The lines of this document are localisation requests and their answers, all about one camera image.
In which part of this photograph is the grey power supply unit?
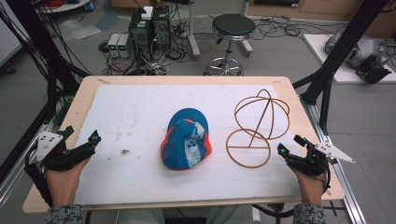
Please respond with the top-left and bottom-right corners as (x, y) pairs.
(117, 33), (131, 59)
(106, 33), (121, 59)

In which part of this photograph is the person's right hand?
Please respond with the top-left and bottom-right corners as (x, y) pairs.
(290, 167), (329, 207)

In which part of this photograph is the person's left hand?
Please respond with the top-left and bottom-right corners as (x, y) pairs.
(42, 156), (92, 207)

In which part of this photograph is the white floor board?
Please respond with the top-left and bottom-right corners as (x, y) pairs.
(303, 33), (396, 85)

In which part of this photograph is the black round stool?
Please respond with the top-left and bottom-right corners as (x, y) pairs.
(203, 12), (257, 77)

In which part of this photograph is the grey table leg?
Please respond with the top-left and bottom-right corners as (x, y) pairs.
(186, 0), (202, 61)

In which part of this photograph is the white table mat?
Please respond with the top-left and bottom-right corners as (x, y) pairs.
(74, 84), (303, 206)

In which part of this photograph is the blue and orange cap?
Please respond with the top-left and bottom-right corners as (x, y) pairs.
(160, 107), (213, 172)

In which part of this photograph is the white box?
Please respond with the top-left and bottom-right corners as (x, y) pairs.
(140, 6), (154, 21)

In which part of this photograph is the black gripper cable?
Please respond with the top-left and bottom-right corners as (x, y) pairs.
(312, 161), (332, 194)

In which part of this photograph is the tangle of black floor cables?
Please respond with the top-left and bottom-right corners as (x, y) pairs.
(250, 16), (337, 42)

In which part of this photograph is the black wrist strap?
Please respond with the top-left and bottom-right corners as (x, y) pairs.
(23, 148), (54, 208)

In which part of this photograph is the grey rounded machine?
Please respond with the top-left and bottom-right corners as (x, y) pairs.
(324, 29), (390, 70)

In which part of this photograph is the wooden wire hat stand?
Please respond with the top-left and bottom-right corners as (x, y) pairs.
(225, 88), (291, 170)

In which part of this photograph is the clear plastic sheet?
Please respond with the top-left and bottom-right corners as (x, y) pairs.
(58, 18), (103, 42)

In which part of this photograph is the tangle of cables by computers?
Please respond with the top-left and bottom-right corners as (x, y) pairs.
(98, 18), (192, 77)

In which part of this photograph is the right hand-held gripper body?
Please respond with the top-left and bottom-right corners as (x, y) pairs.
(285, 140), (357, 177)

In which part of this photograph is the aluminium rail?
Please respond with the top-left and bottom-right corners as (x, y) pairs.
(299, 95), (368, 224)
(0, 119), (57, 209)

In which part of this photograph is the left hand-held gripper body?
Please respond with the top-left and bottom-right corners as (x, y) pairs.
(25, 130), (92, 173)

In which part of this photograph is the black metal frame stand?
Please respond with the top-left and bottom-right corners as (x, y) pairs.
(0, 0), (92, 185)
(291, 0), (393, 135)

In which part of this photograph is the black computer tower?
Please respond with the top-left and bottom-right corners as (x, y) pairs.
(128, 8), (154, 62)
(151, 5), (172, 50)

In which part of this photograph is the black device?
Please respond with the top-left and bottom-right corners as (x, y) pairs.
(355, 55), (393, 85)

